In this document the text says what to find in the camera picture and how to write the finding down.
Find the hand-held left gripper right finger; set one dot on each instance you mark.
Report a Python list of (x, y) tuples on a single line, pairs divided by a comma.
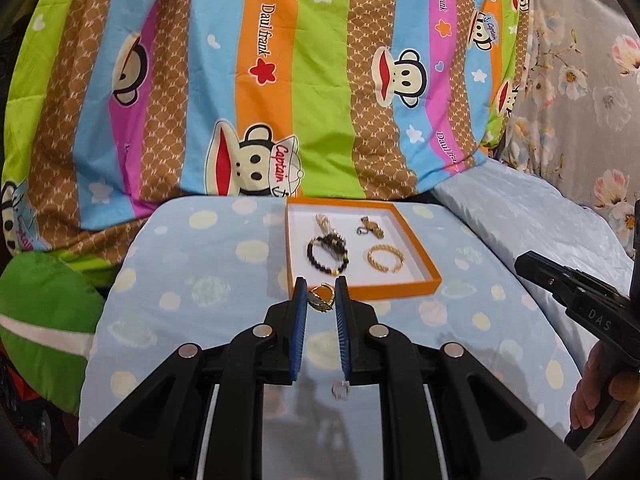
[(342, 330)]

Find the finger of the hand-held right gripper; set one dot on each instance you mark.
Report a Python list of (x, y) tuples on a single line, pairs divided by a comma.
[(540, 272)]

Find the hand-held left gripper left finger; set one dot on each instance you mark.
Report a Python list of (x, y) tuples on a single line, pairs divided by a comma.
[(299, 330)]

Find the gold bangle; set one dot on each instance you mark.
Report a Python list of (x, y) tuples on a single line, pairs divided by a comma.
[(372, 260)]

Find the orange cardboard box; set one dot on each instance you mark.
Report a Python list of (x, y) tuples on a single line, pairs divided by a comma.
[(415, 260)]

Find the small gold charm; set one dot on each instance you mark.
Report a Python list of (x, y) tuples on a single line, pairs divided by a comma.
[(372, 227)]

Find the person's right hand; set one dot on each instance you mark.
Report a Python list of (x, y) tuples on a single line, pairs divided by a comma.
[(582, 405)]

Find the light blue quilt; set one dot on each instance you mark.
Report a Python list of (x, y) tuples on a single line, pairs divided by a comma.
[(500, 200)]

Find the blue polka dot sheet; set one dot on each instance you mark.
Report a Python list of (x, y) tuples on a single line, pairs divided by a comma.
[(200, 270)]

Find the grey floral cloth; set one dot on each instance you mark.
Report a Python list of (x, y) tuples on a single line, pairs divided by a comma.
[(575, 110)]

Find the striped cartoon monkey blanket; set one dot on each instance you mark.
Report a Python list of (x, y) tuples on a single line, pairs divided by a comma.
[(325, 85)]

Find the green pillow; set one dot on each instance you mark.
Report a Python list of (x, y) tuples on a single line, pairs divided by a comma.
[(45, 300)]

